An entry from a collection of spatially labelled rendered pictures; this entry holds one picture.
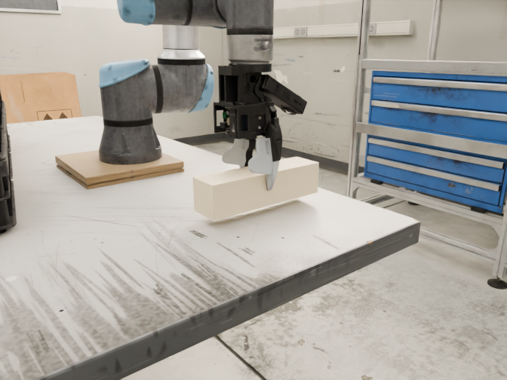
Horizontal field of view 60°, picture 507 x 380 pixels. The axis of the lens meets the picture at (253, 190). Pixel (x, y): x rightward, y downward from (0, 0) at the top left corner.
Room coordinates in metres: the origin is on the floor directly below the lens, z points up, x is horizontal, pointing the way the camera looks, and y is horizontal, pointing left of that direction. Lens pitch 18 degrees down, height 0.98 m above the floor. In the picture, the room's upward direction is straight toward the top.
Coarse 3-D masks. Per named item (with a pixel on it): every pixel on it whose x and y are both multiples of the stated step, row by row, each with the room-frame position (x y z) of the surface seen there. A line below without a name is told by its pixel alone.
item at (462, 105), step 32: (384, 96) 2.22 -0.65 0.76; (416, 96) 2.08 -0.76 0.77; (448, 96) 1.96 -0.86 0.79; (480, 96) 1.85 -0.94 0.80; (416, 128) 2.07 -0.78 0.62; (448, 128) 1.94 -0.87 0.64; (480, 128) 1.83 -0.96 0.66; (384, 160) 2.18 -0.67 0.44; (416, 160) 2.05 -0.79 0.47; (448, 160) 1.93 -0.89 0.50; (480, 160) 1.80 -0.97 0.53; (448, 192) 1.91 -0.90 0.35; (480, 192) 1.80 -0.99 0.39
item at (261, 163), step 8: (256, 144) 0.71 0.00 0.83; (264, 144) 0.72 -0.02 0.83; (256, 152) 0.71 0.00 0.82; (264, 152) 0.71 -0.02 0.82; (256, 160) 0.70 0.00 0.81; (264, 160) 0.71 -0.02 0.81; (256, 168) 0.70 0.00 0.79; (264, 168) 0.71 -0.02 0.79; (272, 168) 0.71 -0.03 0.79; (272, 176) 0.71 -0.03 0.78; (272, 184) 0.72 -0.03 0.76
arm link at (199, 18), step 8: (192, 0) 0.77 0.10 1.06; (200, 0) 0.77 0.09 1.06; (208, 0) 0.78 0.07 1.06; (216, 0) 0.77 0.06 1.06; (192, 8) 0.77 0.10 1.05; (200, 8) 0.77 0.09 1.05; (208, 8) 0.78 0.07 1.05; (216, 8) 0.77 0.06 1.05; (192, 16) 0.77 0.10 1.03; (200, 16) 0.78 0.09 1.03; (208, 16) 0.78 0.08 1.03; (216, 16) 0.79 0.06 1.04; (192, 24) 0.79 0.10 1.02; (200, 24) 0.80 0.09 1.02; (208, 24) 0.80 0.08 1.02; (216, 24) 0.81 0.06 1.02; (224, 24) 0.80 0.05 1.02
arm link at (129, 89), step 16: (112, 64) 1.01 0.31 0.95; (128, 64) 1.01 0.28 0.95; (144, 64) 1.04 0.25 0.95; (112, 80) 1.00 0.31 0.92; (128, 80) 1.00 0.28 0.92; (144, 80) 1.02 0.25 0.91; (160, 80) 1.04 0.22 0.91; (112, 96) 1.00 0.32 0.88; (128, 96) 1.00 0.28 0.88; (144, 96) 1.02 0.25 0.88; (160, 96) 1.03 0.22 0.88; (112, 112) 1.00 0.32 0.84; (128, 112) 1.00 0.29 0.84; (144, 112) 1.02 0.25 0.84; (160, 112) 1.07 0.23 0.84
